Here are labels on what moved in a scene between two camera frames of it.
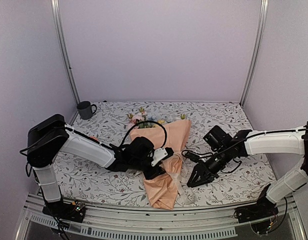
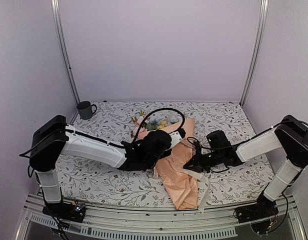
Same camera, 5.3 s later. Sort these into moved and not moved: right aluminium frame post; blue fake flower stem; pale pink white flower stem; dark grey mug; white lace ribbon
Moved: white lace ribbon; pale pink white flower stem; blue fake flower stem
Not moved: right aluminium frame post; dark grey mug
